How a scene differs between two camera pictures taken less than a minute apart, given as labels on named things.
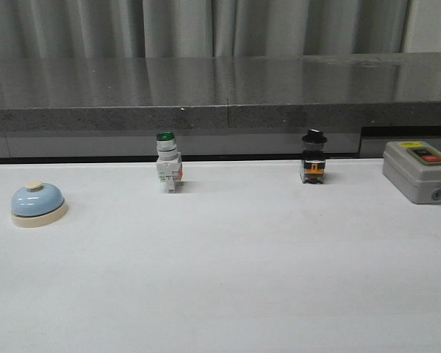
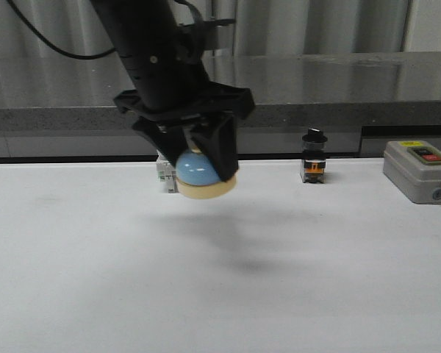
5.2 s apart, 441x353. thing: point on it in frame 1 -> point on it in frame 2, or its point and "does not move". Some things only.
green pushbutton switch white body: [169, 163] does not move
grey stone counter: [112, 109] does not move
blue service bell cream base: [38, 205] -> [197, 178]
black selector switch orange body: [312, 165] does not move
